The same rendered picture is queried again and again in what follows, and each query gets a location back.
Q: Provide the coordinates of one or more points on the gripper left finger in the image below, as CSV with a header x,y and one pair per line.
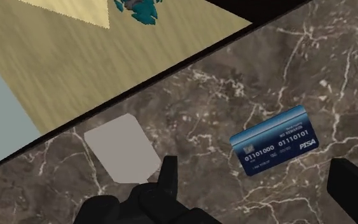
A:
x,y
166,186

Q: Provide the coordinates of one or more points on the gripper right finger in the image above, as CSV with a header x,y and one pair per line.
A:
x,y
353,189

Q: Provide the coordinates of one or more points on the plain grey card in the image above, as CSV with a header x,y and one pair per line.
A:
x,y
122,149

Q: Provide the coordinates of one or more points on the blue bank card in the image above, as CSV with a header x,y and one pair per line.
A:
x,y
274,141

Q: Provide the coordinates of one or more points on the teal leafy plant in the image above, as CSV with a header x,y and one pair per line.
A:
x,y
143,11

